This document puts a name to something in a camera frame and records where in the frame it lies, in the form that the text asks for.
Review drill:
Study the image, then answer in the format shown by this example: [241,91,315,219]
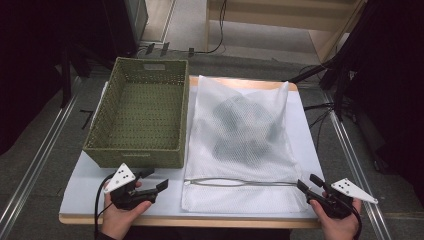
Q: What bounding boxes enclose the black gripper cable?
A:
[345,199,364,240]
[93,173,116,240]

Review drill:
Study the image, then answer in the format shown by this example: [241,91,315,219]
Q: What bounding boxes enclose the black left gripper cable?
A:
[93,173,116,240]

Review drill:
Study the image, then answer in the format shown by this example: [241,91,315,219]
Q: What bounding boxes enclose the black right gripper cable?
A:
[345,199,364,240]

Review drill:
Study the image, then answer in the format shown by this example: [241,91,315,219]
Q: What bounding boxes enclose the light wooden shelf frame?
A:
[204,0,368,63]

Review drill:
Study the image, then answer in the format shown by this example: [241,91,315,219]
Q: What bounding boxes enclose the person's left hand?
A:
[101,192,153,240]

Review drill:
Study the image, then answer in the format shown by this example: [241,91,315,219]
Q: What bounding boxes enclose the metal floor rail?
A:
[319,89,392,240]
[0,75,82,236]

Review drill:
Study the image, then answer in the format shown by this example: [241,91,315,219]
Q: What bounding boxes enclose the black hanging cable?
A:
[194,0,228,55]

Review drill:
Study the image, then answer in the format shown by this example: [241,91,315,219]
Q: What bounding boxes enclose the black tripod stand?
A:
[282,0,378,122]

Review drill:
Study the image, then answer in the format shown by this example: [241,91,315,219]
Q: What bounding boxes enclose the white table mat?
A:
[59,79,326,220]

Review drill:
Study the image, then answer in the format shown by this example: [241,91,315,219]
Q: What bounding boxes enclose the white mesh laundry bag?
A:
[180,75,310,215]

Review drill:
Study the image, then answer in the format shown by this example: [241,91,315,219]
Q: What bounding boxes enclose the green woven basket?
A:
[82,57,190,169]

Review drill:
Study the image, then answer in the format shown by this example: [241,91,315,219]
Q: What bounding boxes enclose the black floor cables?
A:
[302,102,336,152]

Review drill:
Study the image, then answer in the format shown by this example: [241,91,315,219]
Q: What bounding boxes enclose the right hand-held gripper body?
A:
[306,178,380,220]

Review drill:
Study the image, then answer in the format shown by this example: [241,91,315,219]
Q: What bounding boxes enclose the person's right hand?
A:
[309,198,363,240]

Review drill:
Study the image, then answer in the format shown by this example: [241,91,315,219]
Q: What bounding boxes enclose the dark cabinet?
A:
[101,0,150,58]

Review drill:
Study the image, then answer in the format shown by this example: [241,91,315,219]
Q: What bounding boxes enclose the light blue denim jeans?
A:
[210,93,282,162]

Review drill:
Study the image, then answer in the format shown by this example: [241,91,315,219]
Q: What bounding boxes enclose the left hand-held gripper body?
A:
[103,162,158,211]

